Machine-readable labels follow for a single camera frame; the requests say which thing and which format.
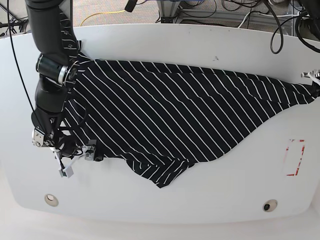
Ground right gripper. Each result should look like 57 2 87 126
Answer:
32 128 103 170

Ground black white striped T-shirt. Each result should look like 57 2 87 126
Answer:
59 12 320 190

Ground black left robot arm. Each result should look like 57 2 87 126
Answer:
294 0 320 53

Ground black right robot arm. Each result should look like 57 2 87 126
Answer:
25 0 103 178

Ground red tape rectangle marking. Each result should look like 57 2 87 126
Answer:
282 139 306 177

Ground black tripod legs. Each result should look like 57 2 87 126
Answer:
0 3 29 38

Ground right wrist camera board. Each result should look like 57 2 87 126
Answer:
59 166 74 178

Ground left table cable grommet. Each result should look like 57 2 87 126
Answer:
44 194 59 207

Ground table cable grommet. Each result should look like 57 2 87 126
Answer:
44 194 59 207
262 199 278 213

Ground right table cable grommet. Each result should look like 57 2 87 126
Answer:
262 199 278 213

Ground yellow floor cable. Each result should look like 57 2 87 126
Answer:
79 9 126 27

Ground aluminium frame stand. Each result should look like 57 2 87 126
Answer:
156 0 181 24

